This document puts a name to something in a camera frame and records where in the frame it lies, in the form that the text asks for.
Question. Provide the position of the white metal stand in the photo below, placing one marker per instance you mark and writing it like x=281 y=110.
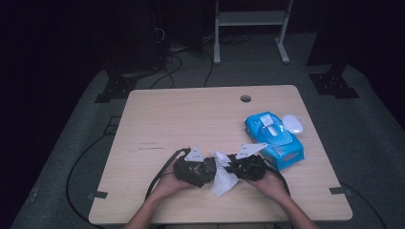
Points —
x=251 y=17

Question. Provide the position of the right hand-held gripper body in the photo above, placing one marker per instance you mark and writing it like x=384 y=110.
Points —
x=250 y=168

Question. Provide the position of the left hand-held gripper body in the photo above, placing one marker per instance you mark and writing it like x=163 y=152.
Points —
x=187 y=171

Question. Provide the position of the black tape strip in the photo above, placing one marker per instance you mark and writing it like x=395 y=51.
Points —
x=339 y=190
x=98 y=194

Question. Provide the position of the blue wet wipes pack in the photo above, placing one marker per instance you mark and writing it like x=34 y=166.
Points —
x=280 y=136

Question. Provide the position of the white wet wipe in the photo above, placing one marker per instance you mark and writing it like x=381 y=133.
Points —
x=224 y=181

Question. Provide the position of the dark cabinet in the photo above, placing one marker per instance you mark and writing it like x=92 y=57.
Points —
x=133 y=35

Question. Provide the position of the person's right hand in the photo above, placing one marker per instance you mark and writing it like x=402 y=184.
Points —
x=267 y=187

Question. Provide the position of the person's left hand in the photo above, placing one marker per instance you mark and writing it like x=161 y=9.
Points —
x=168 y=187

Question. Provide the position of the black stand base plate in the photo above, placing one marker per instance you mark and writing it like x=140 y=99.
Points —
x=116 y=89
x=334 y=86

